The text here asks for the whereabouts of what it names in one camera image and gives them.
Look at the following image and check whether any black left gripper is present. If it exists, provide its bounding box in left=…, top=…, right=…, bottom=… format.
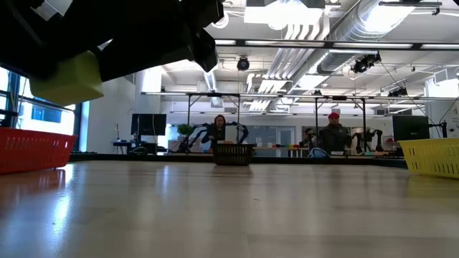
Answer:
left=0, top=0, right=225, bottom=83

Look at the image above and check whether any small green foam cube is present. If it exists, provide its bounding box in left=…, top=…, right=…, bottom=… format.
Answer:
left=28, top=49, right=105, bottom=108

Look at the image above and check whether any black computer monitor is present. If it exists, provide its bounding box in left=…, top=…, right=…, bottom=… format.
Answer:
left=392, top=114, right=430, bottom=142
left=130, top=113, right=168, bottom=137

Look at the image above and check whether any green potted plant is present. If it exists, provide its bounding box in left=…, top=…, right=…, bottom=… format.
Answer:
left=176, top=123, right=194, bottom=140

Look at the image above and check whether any red plastic basket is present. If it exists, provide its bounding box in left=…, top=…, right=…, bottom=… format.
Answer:
left=0, top=127, right=78, bottom=176

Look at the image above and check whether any person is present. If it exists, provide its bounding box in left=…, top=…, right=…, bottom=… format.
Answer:
left=304, top=128, right=319, bottom=148
left=200, top=114, right=227, bottom=151
left=318, top=111, right=354, bottom=154

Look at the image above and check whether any black plastic basket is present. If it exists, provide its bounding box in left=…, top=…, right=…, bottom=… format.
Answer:
left=212, top=142, right=254, bottom=167

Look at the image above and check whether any yellow plastic basket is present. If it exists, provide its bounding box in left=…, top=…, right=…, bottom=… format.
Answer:
left=397, top=137, right=459, bottom=180

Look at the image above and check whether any background rig frame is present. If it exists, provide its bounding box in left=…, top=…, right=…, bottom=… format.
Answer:
left=140, top=91, right=242, bottom=144
left=286, top=94, right=459, bottom=151

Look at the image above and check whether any black metal table frame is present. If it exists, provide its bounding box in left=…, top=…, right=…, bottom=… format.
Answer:
left=67, top=152, right=408, bottom=169

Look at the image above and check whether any black overhead frame bar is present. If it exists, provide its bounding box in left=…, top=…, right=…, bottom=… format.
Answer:
left=213, top=38, right=459, bottom=51

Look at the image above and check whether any silver ventilation duct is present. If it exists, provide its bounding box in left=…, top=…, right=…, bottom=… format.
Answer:
left=315, top=0, right=419, bottom=75

